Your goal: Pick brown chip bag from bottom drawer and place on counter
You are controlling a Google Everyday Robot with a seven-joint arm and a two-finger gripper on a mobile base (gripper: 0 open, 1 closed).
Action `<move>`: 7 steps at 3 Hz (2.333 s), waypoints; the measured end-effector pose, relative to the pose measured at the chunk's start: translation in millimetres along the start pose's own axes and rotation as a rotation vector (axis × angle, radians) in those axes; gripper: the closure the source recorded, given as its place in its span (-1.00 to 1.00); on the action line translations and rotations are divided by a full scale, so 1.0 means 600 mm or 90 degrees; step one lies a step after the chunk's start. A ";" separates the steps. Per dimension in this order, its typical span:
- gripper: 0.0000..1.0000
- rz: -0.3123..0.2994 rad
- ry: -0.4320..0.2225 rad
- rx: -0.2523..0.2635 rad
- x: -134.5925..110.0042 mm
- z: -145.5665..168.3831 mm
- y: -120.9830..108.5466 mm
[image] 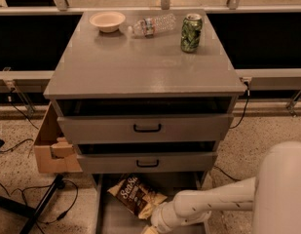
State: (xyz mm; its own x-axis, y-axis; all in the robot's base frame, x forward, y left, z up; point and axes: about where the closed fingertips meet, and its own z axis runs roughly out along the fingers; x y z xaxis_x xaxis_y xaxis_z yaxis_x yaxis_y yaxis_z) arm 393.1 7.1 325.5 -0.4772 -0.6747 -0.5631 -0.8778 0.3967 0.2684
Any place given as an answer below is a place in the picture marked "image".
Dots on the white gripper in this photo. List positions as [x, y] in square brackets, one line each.
[161, 217]

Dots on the brown chip bag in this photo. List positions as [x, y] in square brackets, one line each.
[138, 197]

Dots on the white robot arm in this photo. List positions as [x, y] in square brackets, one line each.
[273, 195]

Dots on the grey bottom drawer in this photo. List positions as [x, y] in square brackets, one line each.
[114, 218]

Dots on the grey drawer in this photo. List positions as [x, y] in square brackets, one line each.
[133, 120]
[162, 157]
[114, 218]

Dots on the grey middle drawer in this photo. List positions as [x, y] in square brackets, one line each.
[162, 157]

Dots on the grey top drawer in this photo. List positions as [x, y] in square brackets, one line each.
[133, 120]

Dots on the grey drawer cabinet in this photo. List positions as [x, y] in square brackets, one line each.
[117, 66]

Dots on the brown cardboard box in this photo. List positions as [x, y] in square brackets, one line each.
[53, 153]

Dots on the clear plastic water bottle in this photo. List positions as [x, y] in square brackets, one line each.
[149, 27]

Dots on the green soda can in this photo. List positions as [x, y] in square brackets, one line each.
[191, 33]

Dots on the white paper bowl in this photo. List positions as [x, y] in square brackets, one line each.
[107, 22]

